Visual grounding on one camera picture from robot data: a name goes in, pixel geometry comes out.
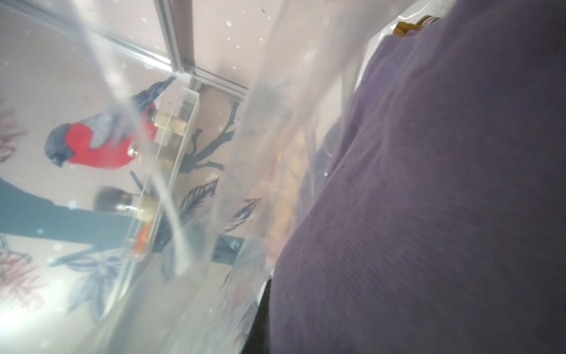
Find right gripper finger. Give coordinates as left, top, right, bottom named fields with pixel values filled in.
left=241, top=279, right=272, bottom=354

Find purple garment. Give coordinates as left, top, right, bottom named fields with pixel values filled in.
left=269, top=1, right=565, bottom=353

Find clear plastic vacuum bag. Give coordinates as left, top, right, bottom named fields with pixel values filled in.
left=1, top=1, right=452, bottom=353

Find small orange box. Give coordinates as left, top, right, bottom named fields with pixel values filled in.
left=133, top=222, right=153, bottom=258

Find black lid spice jar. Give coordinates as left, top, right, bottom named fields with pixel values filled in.
left=93, top=187, right=159, bottom=222

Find spice jar middle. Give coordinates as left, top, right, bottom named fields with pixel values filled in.
left=128, top=142, right=177, bottom=171

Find spice jar rear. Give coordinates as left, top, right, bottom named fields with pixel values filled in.
left=147, top=109, right=188, bottom=136

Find brown folded garment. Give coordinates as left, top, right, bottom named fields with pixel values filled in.
left=393, top=15, right=439, bottom=37

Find white wire shelf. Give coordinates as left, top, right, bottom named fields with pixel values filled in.
left=124, top=88, right=200, bottom=261

